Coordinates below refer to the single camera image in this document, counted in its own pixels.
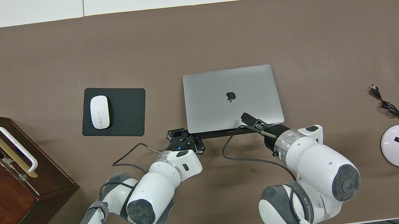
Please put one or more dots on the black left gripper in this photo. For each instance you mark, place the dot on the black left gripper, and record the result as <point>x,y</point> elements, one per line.
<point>183,143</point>

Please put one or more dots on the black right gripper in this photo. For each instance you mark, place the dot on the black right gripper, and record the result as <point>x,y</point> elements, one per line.
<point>275,137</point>

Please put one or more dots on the silver laptop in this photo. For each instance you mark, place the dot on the silver laptop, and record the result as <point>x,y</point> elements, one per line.
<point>213,99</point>

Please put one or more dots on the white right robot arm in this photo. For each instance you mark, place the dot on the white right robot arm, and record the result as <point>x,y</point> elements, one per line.
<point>312,163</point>

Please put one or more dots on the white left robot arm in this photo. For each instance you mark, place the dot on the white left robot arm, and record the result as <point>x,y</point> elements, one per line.
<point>159,185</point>

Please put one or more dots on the black mouse pad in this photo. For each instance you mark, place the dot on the black mouse pad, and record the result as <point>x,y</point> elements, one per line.
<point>125,112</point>

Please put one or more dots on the white computer mouse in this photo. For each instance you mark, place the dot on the white computer mouse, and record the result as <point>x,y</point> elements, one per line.
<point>99,112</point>

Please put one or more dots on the large brown table mat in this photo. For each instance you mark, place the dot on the large brown table mat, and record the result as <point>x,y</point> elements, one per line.
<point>213,32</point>

